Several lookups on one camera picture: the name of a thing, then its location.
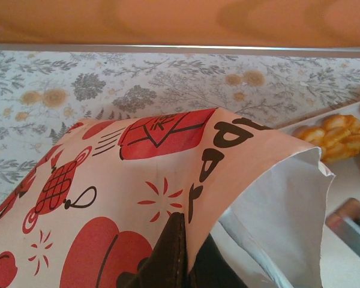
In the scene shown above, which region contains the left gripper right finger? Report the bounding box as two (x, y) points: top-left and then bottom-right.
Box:
(188, 233), (247, 288)

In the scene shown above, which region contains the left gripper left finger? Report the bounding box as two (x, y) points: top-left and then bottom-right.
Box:
(119, 211), (189, 288)

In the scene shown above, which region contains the braided fake bread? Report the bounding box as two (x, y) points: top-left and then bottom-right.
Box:
(295, 114), (360, 165)

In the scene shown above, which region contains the red printed paper bag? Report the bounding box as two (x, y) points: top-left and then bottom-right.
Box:
(0, 107), (337, 288)

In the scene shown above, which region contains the beige plastic tray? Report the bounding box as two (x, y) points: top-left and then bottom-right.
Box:
(277, 97), (360, 288)

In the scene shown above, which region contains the floral table mat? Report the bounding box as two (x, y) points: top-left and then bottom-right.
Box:
(0, 49), (360, 217)

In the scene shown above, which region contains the aluminium frame rail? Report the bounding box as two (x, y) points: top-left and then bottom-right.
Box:
(0, 43), (360, 56)

